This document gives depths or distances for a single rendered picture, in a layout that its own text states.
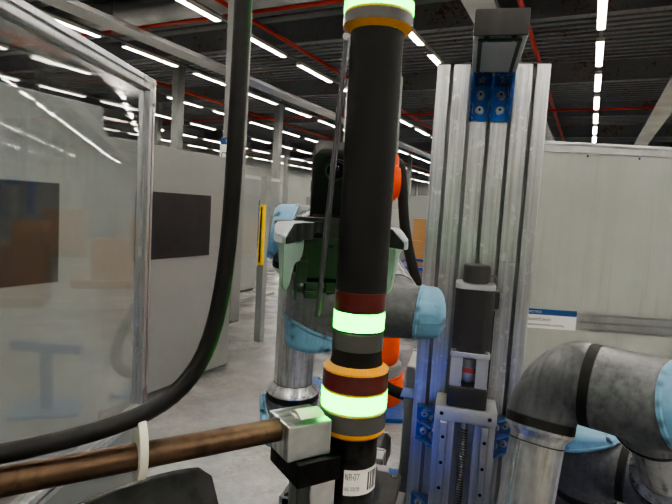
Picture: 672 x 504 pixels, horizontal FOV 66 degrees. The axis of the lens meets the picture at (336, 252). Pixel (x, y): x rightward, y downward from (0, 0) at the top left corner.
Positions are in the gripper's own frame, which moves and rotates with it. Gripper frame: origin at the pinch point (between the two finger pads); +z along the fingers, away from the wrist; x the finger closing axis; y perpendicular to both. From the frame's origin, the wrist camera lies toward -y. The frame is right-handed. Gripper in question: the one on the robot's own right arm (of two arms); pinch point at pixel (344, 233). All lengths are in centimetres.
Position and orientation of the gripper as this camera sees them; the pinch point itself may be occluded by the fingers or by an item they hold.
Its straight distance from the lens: 41.0
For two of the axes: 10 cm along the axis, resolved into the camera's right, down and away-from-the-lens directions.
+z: 1.1, 0.9, -9.9
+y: -0.6, 9.9, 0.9
